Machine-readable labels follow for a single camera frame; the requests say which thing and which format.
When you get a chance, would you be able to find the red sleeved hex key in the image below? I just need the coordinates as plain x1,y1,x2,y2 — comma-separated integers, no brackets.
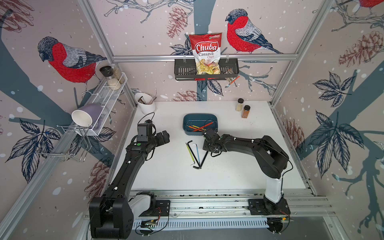
193,122,214,132

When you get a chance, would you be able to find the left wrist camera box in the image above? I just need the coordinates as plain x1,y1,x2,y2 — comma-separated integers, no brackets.
136,120,156,143

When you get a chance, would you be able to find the white utensil holder cup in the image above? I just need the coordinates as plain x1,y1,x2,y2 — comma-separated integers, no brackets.
135,93,157,115

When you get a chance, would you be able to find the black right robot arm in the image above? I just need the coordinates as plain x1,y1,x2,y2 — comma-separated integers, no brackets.
203,129,290,204

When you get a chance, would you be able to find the lilac paper cup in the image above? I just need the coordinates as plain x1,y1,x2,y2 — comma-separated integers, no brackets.
71,104,103,127

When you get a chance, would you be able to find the white wire wall shelf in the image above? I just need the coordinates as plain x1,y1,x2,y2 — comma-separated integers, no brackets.
76,73,128,136

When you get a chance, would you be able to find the red cassava chips bag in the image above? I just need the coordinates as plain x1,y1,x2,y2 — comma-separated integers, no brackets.
189,33,222,75

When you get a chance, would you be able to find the black wire wall basket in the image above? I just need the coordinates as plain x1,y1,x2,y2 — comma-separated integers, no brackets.
174,59,239,81

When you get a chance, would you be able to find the teal plastic storage box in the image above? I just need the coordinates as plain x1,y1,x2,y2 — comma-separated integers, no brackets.
183,113,219,136

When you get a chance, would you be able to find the brown spice jar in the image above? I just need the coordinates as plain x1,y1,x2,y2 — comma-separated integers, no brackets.
242,105,251,119

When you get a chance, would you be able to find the wire cup holder rack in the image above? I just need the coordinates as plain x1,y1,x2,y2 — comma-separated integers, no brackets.
34,125,92,163

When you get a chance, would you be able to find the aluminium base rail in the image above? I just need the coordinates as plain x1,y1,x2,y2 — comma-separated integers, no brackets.
129,189,336,234

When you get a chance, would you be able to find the black lid jar on shelf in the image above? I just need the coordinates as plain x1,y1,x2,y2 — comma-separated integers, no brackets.
100,66,121,91

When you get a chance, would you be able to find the green sleeved hex key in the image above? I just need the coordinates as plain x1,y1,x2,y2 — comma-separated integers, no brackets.
186,143,196,165

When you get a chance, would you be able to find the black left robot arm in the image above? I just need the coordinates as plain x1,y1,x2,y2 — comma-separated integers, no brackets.
89,131,170,239

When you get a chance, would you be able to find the pale spice jar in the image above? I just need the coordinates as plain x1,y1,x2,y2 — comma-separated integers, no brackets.
236,98,244,112

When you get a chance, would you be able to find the long black hex key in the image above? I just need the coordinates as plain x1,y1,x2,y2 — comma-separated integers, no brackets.
193,151,209,169

